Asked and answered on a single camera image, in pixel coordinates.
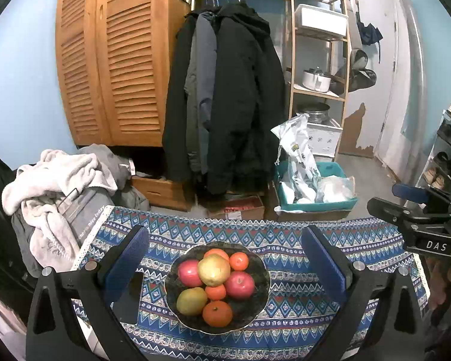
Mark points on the white patterned crate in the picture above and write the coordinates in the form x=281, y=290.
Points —
x=325, y=137

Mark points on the clear plastic bag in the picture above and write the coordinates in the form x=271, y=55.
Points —
x=336, y=190

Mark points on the pair of black shoes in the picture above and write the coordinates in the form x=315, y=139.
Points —
x=445, y=163

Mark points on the white door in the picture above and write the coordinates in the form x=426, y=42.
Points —
x=372, y=75

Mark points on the white storage box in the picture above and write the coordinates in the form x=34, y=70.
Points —
x=321, y=20

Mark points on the large orange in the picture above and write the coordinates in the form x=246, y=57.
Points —
x=215, y=252
x=217, y=313

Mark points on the dark glass plate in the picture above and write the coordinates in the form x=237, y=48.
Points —
x=255, y=308

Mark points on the black hooded coat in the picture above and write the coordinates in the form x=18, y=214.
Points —
x=244, y=101

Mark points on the wooden louvred wardrobe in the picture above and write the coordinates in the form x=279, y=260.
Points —
x=109, y=64

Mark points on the grey hanging bag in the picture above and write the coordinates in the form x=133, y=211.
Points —
x=362, y=81
x=359, y=59

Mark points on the white rice bag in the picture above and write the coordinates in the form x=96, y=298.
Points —
x=298, y=158

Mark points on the blue patterned tablecloth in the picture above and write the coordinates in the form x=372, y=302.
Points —
x=285, y=240

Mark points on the shoe rack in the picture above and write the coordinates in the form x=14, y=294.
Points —
x=441, y=143

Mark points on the pile of pale clothes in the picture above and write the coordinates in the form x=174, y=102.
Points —
x=45, y=195

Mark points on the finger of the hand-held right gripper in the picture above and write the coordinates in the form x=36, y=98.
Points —
x=398, y=214
x=411, y=193

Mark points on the yellow-green mango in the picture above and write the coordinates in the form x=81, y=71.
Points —
x=191, y=301
x=213, y=269

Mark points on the pair of brown shoes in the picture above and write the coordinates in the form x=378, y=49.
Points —
x=434, y=179

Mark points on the wooden drawer unit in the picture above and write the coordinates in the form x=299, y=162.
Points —
x=161, y=191

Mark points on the person's right hand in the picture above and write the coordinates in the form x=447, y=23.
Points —
x=445, y=285

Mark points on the dark cloth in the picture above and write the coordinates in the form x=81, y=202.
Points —
x=0, y=214

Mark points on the red apple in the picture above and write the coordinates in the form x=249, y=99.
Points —
x=188, y=272
x=240, y=285

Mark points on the white pot with lid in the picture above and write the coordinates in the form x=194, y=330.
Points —
x=315, y=81

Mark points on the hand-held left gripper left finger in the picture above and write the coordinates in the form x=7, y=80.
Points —
x=127, y=257

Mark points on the grey jacket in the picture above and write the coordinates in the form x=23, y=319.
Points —
x=201, y=82

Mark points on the small tangerine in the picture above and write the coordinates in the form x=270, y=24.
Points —
x=215, y=292
x=239, y=261

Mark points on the wooden shelf rack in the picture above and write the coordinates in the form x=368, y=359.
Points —
x=292, y=64

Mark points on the grey printed garment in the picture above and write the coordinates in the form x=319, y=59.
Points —
x=86, y=207

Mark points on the teal plastic basket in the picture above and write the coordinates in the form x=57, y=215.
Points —
x=315, y=207

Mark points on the cardboard box with red label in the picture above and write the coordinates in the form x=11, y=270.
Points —
x=240, y=207

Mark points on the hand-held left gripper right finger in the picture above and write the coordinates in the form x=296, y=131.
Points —
x=323, y=261

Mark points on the grey crumpled clothing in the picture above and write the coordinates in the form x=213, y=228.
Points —
x=112, y=161

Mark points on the steel pot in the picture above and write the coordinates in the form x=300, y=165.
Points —
x=317, y=112

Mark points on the metal pipe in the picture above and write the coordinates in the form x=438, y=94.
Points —
x=417, y=82

